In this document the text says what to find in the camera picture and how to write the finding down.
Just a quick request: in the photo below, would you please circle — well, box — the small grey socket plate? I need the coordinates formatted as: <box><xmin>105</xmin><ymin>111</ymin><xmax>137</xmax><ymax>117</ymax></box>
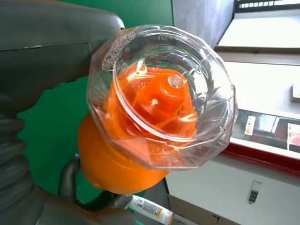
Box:
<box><xmin>246</xmin><ymin>180</ymin><xmax>262</xmax><ymax>206</ymax></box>

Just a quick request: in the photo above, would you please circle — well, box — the white bottle with yellow cap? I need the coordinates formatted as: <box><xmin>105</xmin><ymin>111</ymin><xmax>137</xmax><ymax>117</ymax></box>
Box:
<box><xmin>127</xmin><ymin>195</ymin><xmax>174</xmax><ymax>225</ymax></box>

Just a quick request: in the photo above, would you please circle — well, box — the orange bottle with clear cap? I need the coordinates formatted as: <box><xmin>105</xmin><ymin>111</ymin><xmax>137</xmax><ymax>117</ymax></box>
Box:
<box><xmin>77</xmin><ymin>24</ymin><xmax>238</xmax><ymax>195</ymax></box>

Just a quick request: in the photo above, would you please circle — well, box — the red white display cabinet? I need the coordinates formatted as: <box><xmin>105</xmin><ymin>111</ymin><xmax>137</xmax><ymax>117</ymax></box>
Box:
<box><xmin>164</xmin><ymin>0</ymin><xmax>300</xmax><ymax>225</ymax></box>

